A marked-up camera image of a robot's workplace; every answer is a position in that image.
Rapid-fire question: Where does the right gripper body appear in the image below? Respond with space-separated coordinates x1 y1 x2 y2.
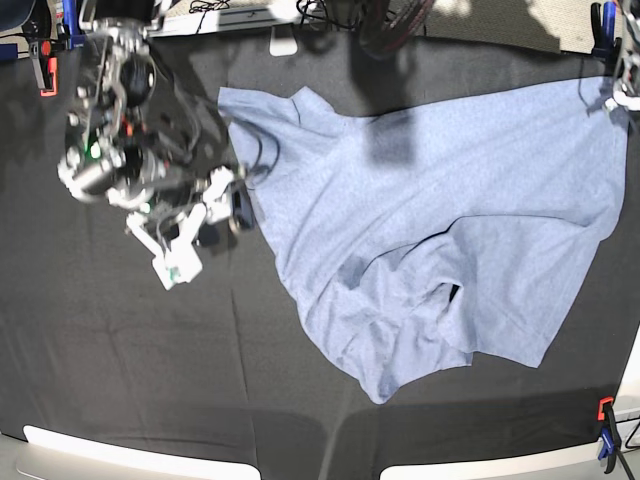
139 159 259 249

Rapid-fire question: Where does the blue-grey t-shirt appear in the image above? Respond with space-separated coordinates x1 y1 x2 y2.
218 76 627 404

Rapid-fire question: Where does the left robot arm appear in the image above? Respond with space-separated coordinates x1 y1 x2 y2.
604 0 639 132

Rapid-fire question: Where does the black table cloth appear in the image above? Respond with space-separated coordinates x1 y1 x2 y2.
1 52 639 479

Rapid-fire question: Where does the orange clamp far left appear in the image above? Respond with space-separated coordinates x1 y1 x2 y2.
29 40 58 97

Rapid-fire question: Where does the blue clamp far left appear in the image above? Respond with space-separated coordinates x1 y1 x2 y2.
53 0 85 50

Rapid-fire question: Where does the blue clamp far right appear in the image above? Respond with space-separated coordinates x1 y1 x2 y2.
590 1 622 61

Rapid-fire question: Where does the orange blue clamp near right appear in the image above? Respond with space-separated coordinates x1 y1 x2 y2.
597 396 621 474

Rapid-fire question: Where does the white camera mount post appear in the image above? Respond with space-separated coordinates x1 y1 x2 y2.
269 24 298 58

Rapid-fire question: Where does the red black cable bundle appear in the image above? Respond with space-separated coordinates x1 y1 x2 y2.
360 0 437 56

